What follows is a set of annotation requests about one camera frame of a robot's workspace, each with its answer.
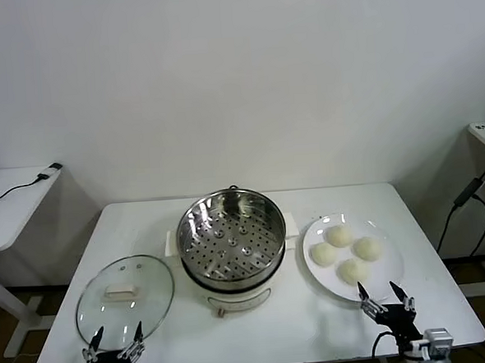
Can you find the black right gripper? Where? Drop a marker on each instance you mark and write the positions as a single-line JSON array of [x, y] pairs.
[[399, 324]]

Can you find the white steamed baozi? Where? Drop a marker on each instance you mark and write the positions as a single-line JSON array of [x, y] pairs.
[[352, 270], [340, 236], [367, 248], [323, 254]]

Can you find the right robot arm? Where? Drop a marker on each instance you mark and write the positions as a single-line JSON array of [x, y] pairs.
[[415, 354]]

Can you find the stainless steel steamer basket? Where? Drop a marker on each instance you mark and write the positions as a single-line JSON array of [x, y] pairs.
[[228, 215]]

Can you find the white round plate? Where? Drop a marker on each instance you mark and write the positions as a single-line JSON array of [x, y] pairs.
[[380, 280]]

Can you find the white electric cooker base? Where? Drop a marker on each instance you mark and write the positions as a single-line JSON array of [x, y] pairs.
[[237, 301]]

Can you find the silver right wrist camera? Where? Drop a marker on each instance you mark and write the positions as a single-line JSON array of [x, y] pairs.
[[438, 342]]

